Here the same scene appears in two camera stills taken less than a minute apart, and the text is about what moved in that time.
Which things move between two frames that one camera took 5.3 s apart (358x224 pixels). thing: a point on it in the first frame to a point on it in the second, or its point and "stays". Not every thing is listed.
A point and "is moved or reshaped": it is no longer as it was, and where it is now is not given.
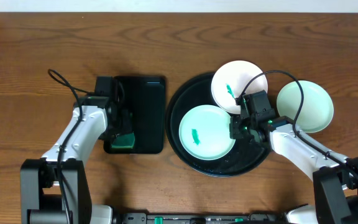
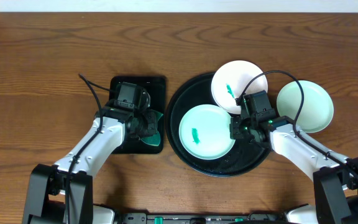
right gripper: [235, 132] stays
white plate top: [231, 79] stays
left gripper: [124, 125] to [151, 125]
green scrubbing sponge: [123, 141] is moved or reshaped
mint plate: [317, 107] stays
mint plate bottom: [204, 132] stays
